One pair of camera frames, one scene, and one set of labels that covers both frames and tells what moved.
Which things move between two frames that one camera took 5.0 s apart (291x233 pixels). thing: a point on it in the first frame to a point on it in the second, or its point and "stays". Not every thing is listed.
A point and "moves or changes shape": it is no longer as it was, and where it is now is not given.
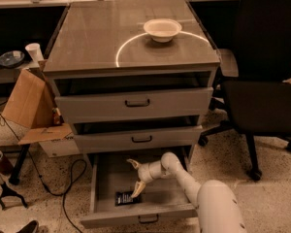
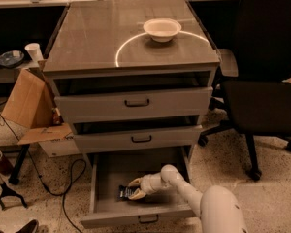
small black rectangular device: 124,197 moves or changes shape
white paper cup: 35,51 stays
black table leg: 16,177 stays
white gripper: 145,174 to 147,185
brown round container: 1,162 stays
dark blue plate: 11,59 stays
